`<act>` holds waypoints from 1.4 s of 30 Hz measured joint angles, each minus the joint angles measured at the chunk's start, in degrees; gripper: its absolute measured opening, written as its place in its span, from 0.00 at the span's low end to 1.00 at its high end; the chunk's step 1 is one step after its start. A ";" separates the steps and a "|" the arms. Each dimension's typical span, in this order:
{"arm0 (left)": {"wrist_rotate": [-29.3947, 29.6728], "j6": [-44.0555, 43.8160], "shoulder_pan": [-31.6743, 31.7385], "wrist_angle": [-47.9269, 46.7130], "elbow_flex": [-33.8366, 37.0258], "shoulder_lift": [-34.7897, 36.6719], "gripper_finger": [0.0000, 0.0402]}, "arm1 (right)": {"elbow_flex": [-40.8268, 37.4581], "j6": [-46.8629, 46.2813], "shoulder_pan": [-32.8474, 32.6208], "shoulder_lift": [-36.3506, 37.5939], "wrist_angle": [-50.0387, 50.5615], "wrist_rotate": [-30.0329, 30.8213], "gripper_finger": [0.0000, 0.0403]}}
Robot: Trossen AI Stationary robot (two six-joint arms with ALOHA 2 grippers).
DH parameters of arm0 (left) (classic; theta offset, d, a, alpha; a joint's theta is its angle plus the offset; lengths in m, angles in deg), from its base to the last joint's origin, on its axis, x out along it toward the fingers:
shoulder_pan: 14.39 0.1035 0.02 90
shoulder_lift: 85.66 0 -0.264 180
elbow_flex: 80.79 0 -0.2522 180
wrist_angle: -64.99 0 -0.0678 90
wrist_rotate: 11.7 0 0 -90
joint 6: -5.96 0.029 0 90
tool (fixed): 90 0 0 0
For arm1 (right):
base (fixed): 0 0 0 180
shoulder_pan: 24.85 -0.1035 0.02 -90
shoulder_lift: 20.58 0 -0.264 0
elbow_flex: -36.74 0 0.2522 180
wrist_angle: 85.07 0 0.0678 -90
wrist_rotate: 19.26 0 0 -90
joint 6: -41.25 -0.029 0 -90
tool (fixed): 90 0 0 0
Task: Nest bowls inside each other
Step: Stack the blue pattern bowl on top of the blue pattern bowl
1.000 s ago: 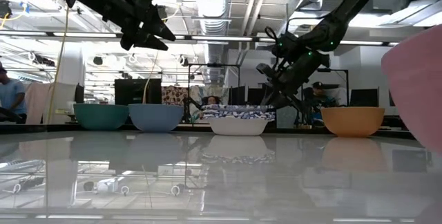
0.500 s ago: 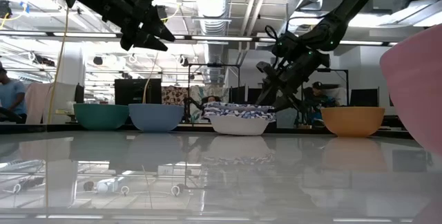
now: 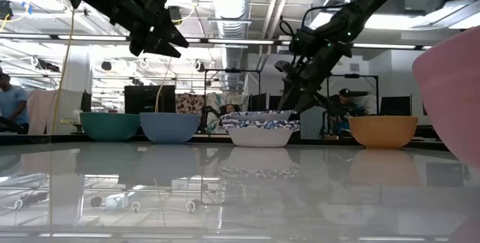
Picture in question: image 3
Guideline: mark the teal plastic bowl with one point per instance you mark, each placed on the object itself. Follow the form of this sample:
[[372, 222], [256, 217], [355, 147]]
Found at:
[[109, 126]]

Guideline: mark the pink plastic bowl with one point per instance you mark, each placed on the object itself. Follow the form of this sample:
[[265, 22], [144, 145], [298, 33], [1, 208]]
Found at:
[[450, 96]]

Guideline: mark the blue patterned white bowl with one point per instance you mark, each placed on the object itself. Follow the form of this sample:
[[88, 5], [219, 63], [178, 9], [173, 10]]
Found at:
[[240, 120], [262, 124], [258, 115], [260, 138]]

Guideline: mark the blue plastic bowl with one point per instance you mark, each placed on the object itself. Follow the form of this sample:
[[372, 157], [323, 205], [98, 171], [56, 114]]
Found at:
[[169, 127]]

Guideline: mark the black rig frame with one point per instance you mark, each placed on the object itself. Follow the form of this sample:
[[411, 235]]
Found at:
[[232, 71], [352, 75]]

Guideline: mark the pink curtain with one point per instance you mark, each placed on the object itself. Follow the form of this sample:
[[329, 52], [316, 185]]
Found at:
[[39, 110]]

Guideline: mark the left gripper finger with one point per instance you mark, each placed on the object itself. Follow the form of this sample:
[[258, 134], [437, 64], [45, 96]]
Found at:
[[170, 35], [161, 49]]

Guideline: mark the black metal table frame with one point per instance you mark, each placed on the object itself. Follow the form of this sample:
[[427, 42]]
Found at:
[[45, 138]]

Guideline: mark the black monitor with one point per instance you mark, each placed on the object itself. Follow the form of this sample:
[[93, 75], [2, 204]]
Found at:
[[144, 102], [86, 102], [395, 105]]

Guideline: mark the black ceiling camera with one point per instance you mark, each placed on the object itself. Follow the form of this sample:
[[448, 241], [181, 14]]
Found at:
[[175, 13]]

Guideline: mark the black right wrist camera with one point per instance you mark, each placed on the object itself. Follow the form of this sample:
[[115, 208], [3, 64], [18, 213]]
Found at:
[[285, 70]]

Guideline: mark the person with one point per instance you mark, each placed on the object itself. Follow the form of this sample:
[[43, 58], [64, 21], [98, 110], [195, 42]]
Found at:
[[13, 102], [347, 110], [230, 108]]

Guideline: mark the long ceiling light strip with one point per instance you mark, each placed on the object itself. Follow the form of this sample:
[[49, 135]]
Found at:
[[240, 41]]

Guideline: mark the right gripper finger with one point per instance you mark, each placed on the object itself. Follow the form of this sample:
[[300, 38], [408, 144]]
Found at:
[[288, 98], [305, 103]]

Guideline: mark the brown patterned cloth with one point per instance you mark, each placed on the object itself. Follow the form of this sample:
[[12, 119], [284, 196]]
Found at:
[[189, 104]]

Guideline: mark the orange plastic bowl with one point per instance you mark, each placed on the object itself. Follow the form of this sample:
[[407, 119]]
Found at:
[[382, 132]]

